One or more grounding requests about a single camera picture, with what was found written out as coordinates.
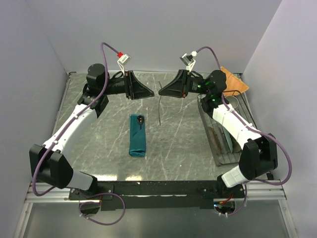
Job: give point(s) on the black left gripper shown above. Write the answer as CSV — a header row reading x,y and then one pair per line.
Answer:
x,y
133,89

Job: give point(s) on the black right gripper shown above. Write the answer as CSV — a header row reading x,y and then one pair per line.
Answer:
x,y
179,87

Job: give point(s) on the silver fork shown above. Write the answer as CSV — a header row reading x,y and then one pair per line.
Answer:
x,y
159,119

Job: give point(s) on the black spoon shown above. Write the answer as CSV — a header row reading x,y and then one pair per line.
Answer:
x,y
141,120

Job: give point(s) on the teal satin napkin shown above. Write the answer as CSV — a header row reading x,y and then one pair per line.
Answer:
x,y
137,147

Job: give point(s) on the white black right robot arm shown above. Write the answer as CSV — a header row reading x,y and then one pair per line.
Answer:
x,y
259,152

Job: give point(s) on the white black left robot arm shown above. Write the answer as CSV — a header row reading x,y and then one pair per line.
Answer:
x,y
49,162

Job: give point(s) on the orange woven fan basket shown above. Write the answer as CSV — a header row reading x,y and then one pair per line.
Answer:
x,y
233,83

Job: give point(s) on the olive green plate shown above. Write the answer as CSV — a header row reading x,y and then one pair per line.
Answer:
x,y
236,146

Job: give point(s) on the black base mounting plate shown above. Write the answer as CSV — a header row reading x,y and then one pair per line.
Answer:
x,y
158,194

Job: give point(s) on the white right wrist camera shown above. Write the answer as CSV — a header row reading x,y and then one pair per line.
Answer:
x,y
189,60

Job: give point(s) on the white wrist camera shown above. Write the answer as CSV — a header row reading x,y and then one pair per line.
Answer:
x,y
189,60
123,59

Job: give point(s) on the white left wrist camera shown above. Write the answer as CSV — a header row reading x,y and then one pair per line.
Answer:
x,y
123,59

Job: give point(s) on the black wire dish rack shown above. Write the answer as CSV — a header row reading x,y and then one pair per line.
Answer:
x,y
219,138

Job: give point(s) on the aluminium rail frame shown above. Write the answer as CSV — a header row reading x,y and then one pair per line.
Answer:
x,y
266,215

